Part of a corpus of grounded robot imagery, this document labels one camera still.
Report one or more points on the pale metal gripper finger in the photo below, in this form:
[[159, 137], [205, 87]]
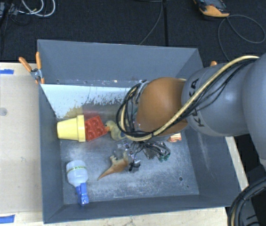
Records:
[[121, 151], [136, 163]]

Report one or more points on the tan toy dinosaur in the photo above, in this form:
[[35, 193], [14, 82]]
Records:
[[116, 167]]

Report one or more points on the yellow rubber duck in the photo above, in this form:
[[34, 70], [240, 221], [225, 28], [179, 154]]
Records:
[[115, 132]]

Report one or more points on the grey metal bin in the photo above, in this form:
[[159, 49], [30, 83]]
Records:
[[147, 185]]

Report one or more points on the red toy building block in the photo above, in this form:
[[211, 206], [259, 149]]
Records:
[[95, 128]]

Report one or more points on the white spray bottle blue nozzle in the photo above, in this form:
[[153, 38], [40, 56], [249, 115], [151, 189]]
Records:
[[76, 173]]

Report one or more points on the yellow plastic cup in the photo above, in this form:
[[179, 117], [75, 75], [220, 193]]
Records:
[[70, 128]]

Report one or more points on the pale wood flat board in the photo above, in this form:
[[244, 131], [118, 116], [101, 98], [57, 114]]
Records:
[[17, 149]]

